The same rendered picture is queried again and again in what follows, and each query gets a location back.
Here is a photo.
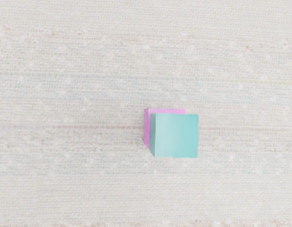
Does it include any pink cube block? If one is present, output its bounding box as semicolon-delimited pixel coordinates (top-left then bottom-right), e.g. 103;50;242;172
143;107;186;148

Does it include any teal cube block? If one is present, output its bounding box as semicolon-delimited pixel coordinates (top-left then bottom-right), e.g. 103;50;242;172
150;113;199;159

